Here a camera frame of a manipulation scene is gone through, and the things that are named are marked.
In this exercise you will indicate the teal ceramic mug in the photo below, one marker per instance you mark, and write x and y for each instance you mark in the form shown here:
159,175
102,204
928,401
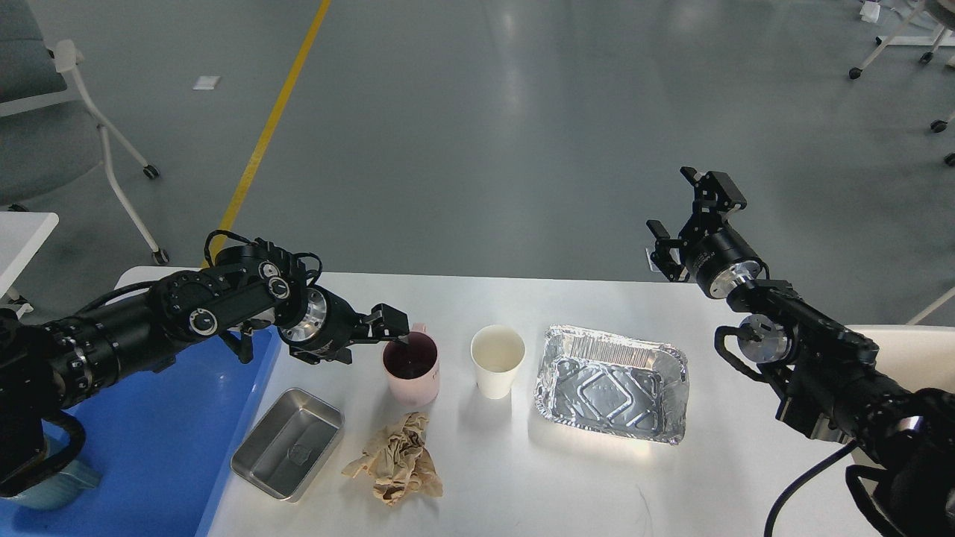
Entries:
59,490

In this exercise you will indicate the pink ribbed mug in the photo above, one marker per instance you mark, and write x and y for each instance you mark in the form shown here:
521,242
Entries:
412,367

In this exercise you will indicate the crumpled brown paper napkin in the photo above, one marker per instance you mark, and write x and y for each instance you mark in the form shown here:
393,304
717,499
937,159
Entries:
398,461

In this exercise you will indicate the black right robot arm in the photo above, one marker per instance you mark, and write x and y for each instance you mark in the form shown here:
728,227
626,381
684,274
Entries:
824,374

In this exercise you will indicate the blue plastic tray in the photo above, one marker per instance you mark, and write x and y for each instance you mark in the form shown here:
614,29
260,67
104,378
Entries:
162,445

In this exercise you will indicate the white side table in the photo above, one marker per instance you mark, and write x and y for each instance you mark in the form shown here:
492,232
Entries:
22,234

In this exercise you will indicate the grey office chair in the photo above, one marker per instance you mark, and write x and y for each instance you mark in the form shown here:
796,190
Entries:
47,146

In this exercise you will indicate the aluminium foil tray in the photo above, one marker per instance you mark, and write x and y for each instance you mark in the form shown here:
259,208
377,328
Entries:
611,384

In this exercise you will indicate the white chair base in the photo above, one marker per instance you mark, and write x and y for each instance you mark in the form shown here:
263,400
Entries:
941,12

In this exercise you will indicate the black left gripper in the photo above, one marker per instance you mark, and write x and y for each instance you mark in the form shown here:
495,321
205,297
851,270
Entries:
329,326

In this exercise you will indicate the clear plastic piece on floor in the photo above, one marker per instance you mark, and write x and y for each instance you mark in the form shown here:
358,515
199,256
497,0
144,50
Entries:
651,261

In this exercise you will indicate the white paper cup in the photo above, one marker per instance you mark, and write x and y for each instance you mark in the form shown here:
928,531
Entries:
497,352

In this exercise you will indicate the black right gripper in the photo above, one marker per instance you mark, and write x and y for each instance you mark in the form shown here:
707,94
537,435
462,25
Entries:
707,250

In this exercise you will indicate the white bin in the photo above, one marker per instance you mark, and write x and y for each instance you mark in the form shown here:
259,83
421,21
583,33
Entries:
915,356

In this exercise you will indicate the stainless steel rectangular tin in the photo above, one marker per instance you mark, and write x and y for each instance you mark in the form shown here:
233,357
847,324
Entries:
289,445

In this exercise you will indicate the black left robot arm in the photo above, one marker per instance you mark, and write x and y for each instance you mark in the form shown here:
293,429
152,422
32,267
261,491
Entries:
254,284

